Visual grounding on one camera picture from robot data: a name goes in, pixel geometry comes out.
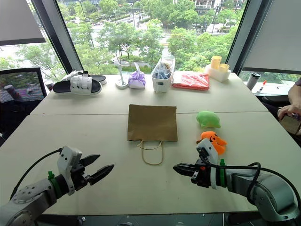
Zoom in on black window frame post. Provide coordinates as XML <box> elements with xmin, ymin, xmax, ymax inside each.
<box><xmin>225</xmin><ymin>0</ymin><xmax>271</xmax><ymax>75</ymax></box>
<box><xmin>31</xmin><ymin>0</ymin><xmax>84</xmax><ymax>75</ymax></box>

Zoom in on black mesh office chair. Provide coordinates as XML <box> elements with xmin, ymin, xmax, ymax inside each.
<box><xmin>0</xmin><ymin>67</ymin><xmax>48</xmax><ymax>142</ymax></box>

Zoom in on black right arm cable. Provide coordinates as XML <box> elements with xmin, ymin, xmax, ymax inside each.
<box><xmin>206</xmin><ymin>161</ymin><xmax>301</xmax><ymax>208</ymax></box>

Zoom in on orange plush toy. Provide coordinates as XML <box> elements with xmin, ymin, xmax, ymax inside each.
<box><xmin>196</xmin><ymin>130</ymin><xmax>228</xmax><ymax>156</ymax></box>

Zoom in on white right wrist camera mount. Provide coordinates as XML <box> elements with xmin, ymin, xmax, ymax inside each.
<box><xmin>195</xmin><ymin>138</ymin><xmax>220</xmax><ymax>190</ymax></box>

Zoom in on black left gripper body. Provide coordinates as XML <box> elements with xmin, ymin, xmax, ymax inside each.
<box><xmin>70</xmin><ymin>161</ymin><xmax>92</xmax><ymax>189</ymax></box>

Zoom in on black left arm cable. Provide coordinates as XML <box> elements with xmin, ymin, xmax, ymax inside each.
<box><xmin>10</xmin><ymin>148</ymin><xmax>63</xmax><ymax>201</ymax></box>

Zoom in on green plush toy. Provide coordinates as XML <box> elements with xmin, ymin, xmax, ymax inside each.
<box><xmin>196</xmin><ymin>111</ymin><xmax>222</xmax><ymax>129</ymax></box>

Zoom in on tall yellow cup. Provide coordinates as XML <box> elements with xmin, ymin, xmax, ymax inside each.
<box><xmin>210</xmin><ymin>55</ymin><xmax>222</xmax><ymax>70</ymax></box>

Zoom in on silver tumbler with black lid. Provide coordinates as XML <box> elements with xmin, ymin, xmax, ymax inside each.
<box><xmin>245</xmin><ymin>72</ymin><xmax>261</xmax><ymax>92</ymax></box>

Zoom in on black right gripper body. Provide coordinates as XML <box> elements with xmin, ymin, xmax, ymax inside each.
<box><xmin>190</xmin><ymin>159</ymin><xmax>211</xmax><ymax>188</ymax></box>

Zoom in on purple cloth pouch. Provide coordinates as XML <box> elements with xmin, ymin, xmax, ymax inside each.
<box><xmin>128</xmin><ymin>62</ymin><xmax>146</xmax><ymax>90</ymax></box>

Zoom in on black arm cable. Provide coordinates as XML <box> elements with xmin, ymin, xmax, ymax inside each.
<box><xmin>206</xmin><ymin>161</ymin><xmax>301</xmax><ymax>208</ymax></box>
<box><xmin>10</xmin><ymin>148</ymin><xmax>63</xmax><ymax>201</ymax></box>

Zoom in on red packets in clear wrap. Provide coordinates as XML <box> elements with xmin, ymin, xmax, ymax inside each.
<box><xmin>171</xmin><ymin>71</ymin><xmax>210</xmax><ymax>91</ymax></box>

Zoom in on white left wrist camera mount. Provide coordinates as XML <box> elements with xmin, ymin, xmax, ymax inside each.
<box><xmin>56</xmin><ymin>145</ymin><xmax>83</xmax><ymax>196</ymax></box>

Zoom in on white plastic storage bin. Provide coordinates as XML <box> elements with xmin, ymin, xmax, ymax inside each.
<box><xmin>150</xmin><ymin>68</ymin><xmax>176</xmax><ymax>93</ymax></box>

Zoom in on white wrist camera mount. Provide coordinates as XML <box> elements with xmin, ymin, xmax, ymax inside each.
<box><xmin>56</xmin><ymin>145</ymin><xmax>83</xmax><ymax>196</ymax></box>
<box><xmin>195</xmin><ymin>138</ymin><xmax>220</xmax><ymax>190</ymax></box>

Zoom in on brown paper bag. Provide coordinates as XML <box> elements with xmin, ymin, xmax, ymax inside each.
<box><xmin>127</xmin><ymin>104</ymin><xmax>178</xmax><ymax>166</ymax></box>

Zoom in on bystander hand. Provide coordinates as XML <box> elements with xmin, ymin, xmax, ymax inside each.
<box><xmin>277</xmin><ymin>103</ymin><xmax>301</xmax><ymax>122</ymax></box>

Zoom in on white stand with round base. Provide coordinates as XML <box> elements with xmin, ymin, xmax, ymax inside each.
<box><xmin>115</xmin><ymin>64</ymin><xmax>129</xmax><ymax>89</ymax></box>

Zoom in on grey roller blind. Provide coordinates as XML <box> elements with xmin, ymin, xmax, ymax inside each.
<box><xmin>241</xmin><ymin>0</ymin><xmax>301</xmax><ymax>74</ymax></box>
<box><xmin>0</xmin><ymin>0</ymin><xmax>47</xmax><ymax>47</ymax></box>

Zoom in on black white strap sandal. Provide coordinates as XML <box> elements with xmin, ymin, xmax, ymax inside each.
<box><xmin>66</xmin><ymin>70</ymin><xmax>108</xmax><ymax>86</ymax></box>
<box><xmin>52</xmin><ymin>71</ymin><xmax>103</xmax><ymax>96</ymax></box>

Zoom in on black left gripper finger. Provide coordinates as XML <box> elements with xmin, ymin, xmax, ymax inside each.
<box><xmin>89</xmin><ymin>164</ymin><xmax>115</xmax><ymax>186</ymax></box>
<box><xmin>79</xmin><ymin>154</ymin><xmax>101</xmax><ymax>168</ymax></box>

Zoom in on orange capped marker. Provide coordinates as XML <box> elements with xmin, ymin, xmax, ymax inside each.
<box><xmin>257</xmin><ymin>80</ymin><xmax>268</xmax><ymax>93</ymax></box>

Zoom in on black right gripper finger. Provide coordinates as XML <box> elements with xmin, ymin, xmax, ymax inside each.
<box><xmin>173</xmin><ymin>163</ymin><xmax>201</xmax><ymax>171</ymax></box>
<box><xmin>176</xmin><ymin>169</ymin><xmax>199</xmax><ymax>177</ymax></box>

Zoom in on brown cardboard piece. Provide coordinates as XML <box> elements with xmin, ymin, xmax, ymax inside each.
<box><xmin>279</xmin><ymin>114</ymin><xmax>301</xmax><ymax>137</ymax></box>

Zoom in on white cup holder block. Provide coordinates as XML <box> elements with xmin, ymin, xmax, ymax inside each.
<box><xmin>205</xmin><ymin>64</ymin><xmax>232</xmax><ymax>83</ymax></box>

